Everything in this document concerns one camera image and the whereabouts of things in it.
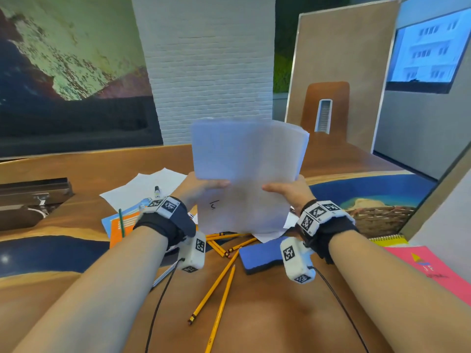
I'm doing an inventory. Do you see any person's right hand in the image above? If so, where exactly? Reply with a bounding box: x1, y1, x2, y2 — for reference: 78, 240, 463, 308
262, 175, 317, 216

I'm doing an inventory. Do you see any person's left hand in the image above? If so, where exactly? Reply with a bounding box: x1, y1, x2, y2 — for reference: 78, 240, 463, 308
173, 172, 232, 212

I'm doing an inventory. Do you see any blue eraser block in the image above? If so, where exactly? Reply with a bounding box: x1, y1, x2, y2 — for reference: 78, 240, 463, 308
239, 237, 289, 275

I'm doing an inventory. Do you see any orange spiral notebook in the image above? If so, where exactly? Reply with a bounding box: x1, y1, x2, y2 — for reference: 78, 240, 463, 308
109, 216, 148, 251

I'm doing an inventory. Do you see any grey clear pen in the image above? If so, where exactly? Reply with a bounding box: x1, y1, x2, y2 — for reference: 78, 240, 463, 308
151, 262, 181, 290

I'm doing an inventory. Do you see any woven wicker basket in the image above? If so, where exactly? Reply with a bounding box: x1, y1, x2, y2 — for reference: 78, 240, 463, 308
353, 205, 417, 239

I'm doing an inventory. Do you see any bunch of yellow pencils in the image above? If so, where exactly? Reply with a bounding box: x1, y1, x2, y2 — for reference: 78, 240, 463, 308
187, 231, 258, 353

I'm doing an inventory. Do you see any yellow notebook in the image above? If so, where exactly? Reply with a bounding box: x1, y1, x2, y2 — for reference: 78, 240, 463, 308
369, 234, 409, 248

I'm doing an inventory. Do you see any pink spiral notebook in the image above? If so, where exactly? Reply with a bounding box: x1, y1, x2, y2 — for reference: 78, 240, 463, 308
384, 246, 471, 305

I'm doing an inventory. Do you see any person's right forearm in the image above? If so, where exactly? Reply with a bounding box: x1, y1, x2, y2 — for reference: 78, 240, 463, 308
327, 230, 471, 353

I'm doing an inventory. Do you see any person's left forearm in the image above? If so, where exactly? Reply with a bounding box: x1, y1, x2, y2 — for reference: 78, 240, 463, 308
13, 227, 168, 353

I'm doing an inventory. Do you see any black left wrist marker band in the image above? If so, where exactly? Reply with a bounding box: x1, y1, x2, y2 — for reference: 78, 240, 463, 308
133, 196, 197, 251

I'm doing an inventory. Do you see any black wrist marker band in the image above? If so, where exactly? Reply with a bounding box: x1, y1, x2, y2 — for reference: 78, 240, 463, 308
296, 199, 361, 265
133, 196, 197, 251

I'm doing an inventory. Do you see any black right wrist marker band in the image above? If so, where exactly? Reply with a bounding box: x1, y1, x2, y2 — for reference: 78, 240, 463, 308
296, 199, 361, 265

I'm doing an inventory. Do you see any brown wooden chair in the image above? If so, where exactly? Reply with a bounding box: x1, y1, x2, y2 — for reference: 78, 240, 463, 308
300, 81, 350, 138

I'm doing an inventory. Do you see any dark sofa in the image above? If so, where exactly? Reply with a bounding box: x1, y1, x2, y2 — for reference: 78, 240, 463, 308
0, 95, 164, 158

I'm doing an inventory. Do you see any brown metal-framed board panel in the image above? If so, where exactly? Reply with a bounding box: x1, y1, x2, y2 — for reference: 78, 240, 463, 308
285, 0, 402, 153

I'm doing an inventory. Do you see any dark wooden box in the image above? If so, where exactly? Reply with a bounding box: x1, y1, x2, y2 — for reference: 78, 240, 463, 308
0, 177, 74, 232

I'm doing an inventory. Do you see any window with building view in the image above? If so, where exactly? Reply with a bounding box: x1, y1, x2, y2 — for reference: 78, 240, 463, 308
385, 7, 471, 95

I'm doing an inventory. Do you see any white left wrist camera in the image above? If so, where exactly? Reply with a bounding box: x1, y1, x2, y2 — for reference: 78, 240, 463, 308
178, 231, 207, 275

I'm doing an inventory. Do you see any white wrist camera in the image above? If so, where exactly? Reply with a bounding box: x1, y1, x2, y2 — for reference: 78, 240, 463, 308
178, 231, 207, 275
280, 237, 316, 285

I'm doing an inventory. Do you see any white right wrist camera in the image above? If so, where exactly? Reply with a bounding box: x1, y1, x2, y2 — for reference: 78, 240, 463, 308
280, 237, 316, 285

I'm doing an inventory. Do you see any green foliage wall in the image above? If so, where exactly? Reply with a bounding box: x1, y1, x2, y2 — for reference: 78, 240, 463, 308
273, 51, 294, 94

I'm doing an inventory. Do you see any black left camera cable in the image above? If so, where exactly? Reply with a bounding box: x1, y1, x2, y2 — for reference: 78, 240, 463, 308
144, 257, 184, 353

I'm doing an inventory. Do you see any black camera cable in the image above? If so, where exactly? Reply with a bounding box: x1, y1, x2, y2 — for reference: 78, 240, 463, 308
307, 266, 370, 353
144, 257, 184, 353

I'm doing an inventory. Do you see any black right camera cable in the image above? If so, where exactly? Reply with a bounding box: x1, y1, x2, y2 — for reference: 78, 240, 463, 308
307, 266, 370, 353

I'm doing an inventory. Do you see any large abstract wall painting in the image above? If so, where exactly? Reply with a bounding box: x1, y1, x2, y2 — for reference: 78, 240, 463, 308
0, 0, 154, 103

